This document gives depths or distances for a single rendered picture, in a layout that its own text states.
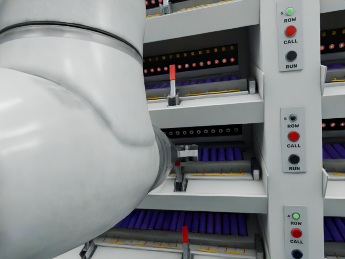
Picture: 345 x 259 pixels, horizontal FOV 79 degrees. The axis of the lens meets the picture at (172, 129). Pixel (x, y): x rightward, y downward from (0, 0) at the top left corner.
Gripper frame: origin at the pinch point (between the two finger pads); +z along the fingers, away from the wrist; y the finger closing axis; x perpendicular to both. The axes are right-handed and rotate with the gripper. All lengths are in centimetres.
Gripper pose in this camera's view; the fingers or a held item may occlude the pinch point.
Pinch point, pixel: (177, 152)
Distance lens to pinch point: 47.2
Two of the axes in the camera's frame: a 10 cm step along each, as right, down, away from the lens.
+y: 9.7, -0.6, -2.5
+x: -0.4, -10.0, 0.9
